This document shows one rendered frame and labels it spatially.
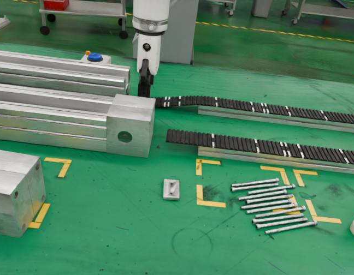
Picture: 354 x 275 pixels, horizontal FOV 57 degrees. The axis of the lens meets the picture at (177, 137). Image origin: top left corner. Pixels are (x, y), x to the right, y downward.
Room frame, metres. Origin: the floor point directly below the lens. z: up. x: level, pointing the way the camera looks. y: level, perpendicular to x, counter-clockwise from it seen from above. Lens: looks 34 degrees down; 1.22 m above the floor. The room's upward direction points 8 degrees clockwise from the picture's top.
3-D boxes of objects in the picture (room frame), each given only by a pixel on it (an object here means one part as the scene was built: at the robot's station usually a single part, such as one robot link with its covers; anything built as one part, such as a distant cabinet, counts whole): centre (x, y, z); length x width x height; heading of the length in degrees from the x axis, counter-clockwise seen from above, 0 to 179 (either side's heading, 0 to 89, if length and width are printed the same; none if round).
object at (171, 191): (0.46, 0.00, 0.78); 0.05 x 0.03 x 0.01; 4
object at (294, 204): (0.45, -0.20, 0.78); 0.11 x 0.01 x 0.01; 109
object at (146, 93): (0.74, 0.10, 0.85); 0.03 x 0.03 x 0.07; 1
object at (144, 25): (0.79, 0.10, 1.00); 0.09 x 0.08 x 0.03; 1
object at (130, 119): (0.62, 0.10, 0.83); 0.12 x 0.09 x 0.10; 1
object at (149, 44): (0.79, 0.10, 0.94); 0.10 x 0.07 x 0.11; 1
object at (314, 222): (0.41, -0.22, 0.78); 0.11 x 0.01 x 0.01; 111
